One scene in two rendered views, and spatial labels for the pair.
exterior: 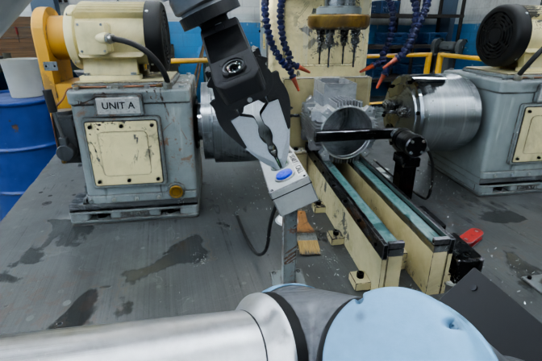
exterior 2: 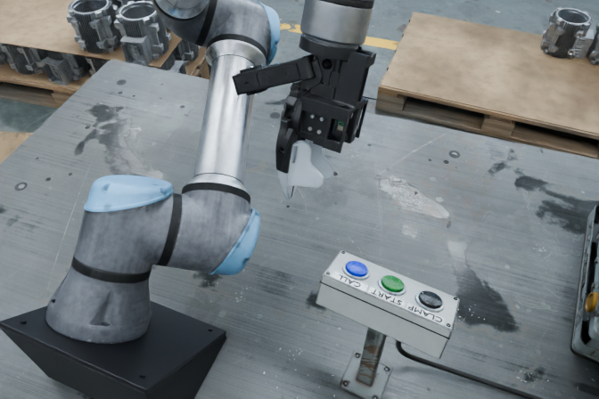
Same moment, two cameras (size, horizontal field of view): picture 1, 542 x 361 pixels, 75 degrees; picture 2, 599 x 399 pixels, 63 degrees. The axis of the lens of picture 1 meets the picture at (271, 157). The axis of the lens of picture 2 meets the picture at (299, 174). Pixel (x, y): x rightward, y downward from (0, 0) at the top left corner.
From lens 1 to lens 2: 0.84 m
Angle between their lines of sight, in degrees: 96
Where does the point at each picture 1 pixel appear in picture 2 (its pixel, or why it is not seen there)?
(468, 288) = (148, 376)
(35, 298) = (456, 183)
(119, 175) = not seen: outside the picture
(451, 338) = (104, 182)
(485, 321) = (127, 359)
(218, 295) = not seen: hidden behind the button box
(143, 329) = (224, 118)
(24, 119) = not seen: outside the picture
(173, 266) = (455, 282)
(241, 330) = (209, 162)
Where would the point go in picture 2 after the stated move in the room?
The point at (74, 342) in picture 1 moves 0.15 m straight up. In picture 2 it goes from (225, 93) to (214, 15)
